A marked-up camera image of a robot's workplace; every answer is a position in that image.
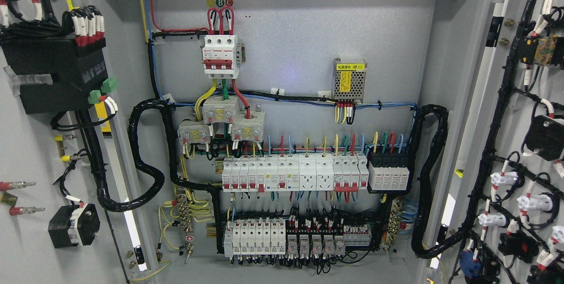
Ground grey cabinet door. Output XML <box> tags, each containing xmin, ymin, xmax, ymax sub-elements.
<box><xmin>1</xmin><ymin>0</ymin><xmax>157</xmax><ymax>284</ymax></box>
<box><xmin>412</xmin><ymin>0</ymin><xmax>563</xmax><ymax>284</ymax></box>

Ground grey electrical cabinet body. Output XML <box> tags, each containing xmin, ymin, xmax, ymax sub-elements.
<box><xmin>94</xmin><ymin>0</ymin><xmax>493</xmax><ymax>284</ymax></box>

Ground grey current transformers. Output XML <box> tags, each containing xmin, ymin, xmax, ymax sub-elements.
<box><xmin>178</xmin><ymin>95</ymin><xmax>265</xmax><ymax>149</ymax></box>

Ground white breaker row upper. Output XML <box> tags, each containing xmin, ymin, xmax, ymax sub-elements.
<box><xmin>221</xmin><ymin>152</ymin><xmax>369</xmax><ymax>192</ymax></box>

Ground metal mesh power supply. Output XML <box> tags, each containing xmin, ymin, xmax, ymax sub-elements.
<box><xmin>332</xmin><ymin>57</ymin><xmax>367</xmax><ymax>103</ymax></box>

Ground white red main breaker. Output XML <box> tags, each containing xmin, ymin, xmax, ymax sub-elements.
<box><xmin>203</xmin><ymin>35</ymin><xmax>242</xmax><ymax>79</ymax></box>

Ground relay and breaker row lower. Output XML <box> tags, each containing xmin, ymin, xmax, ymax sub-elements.
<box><xmin>223</xmin><ymin>207</ymin><xmax>373</xmax><ymax>266</ymax></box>

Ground black surge protector block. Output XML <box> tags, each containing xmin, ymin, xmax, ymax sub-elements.
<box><xmin>368</xmin><ymin>150</ymin><xmax>411</xmax><ymax>195</ymax></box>

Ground black digital power meter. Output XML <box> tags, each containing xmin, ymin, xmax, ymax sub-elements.
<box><xmin>2</xmin><ymin>38</ymin><xmax>118</xmax><ymax>114</ymax></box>

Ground black left cable conduit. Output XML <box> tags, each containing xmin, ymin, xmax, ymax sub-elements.
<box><xmin>88</xmin><ymin>98</ymin><xmax>223</xmax><ymax>213</ymax></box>

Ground yellow terminal post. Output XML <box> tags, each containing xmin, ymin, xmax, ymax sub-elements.
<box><xmin>54</xmin><ymin>134</ymin><xmax>86</xmax><ymax>164</ymax></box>

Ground red terminal post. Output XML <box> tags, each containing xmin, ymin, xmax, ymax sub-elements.
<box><xmin>0</xmin><ymin>181</ymin><xmax>45</xmax><ymax>217</ymax></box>

